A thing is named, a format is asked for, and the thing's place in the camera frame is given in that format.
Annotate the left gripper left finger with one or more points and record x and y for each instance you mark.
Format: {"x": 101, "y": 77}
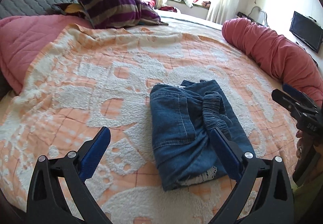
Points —
{"x": 91, "y": 152}

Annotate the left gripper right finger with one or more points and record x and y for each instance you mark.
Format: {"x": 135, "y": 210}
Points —
{"x": 229, "y": 154}

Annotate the blue denim pant lace hem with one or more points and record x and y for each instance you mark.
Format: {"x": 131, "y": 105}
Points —
{"x": 182, "y": 118}

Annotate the operator right hand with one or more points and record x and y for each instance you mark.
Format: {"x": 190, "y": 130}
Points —
{"x": 317, "y": 170}

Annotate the red rolled duvet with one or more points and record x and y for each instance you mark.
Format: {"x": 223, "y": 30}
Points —
{"x": 279, "y": 57}

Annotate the orange white bear blanket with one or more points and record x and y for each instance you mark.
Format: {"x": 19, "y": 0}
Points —
{"x": 88, "y": 79}

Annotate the green sleeve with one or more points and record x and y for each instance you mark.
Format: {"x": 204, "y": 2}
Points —
{"x": 304, "y": 197}

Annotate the black flat television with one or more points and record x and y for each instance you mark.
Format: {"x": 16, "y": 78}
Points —
{"x": 307, "y": 30}

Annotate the pink quilted pillow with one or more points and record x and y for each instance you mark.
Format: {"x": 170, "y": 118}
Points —
{"x": 23, "y": 37}

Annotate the purple striped pillow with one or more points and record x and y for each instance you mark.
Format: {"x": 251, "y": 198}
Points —
{"x": 104, "y": 14}

